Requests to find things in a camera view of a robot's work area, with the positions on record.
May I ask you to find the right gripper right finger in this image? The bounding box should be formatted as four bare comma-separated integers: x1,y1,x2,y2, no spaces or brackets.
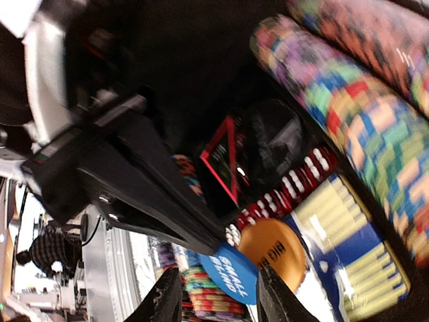
256,265,318,322

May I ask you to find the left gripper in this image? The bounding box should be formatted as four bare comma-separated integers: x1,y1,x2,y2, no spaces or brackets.
19,19,229,256

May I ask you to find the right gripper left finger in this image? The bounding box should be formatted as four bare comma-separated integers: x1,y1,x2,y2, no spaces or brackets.
125,268,182,322

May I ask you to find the blue small blind button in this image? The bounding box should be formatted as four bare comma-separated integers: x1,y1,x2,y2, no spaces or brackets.
197,243,259,305

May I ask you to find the orange big blind button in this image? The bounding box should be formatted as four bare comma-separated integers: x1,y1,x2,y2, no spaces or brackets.
237,219,306,292

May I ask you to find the black poker chip case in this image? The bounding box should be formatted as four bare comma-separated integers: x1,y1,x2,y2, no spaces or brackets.
66,0,429,322

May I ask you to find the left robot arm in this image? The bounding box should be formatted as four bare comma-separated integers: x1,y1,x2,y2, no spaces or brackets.
1,1,225,256

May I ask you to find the poker chip row near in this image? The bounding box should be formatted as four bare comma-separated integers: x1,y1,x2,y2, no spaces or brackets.
154,154,247,322

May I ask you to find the poker chip row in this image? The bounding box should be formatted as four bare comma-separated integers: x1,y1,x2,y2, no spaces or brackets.
250,1,428,267
154,154,247,322

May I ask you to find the boxed playing cards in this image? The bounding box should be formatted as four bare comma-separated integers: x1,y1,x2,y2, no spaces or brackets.
285,174,411,321

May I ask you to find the red triangle all-in marker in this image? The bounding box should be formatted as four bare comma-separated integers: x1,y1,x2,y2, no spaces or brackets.
200,115,249,205

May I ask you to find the black round button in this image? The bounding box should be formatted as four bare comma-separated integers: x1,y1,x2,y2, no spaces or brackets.
242,99,303,185

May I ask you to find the red dice row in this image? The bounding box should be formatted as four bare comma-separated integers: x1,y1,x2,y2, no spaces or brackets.
225,146,338,247

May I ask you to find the poker chip row far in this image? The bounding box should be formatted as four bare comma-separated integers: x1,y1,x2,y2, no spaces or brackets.
250,1,428,267

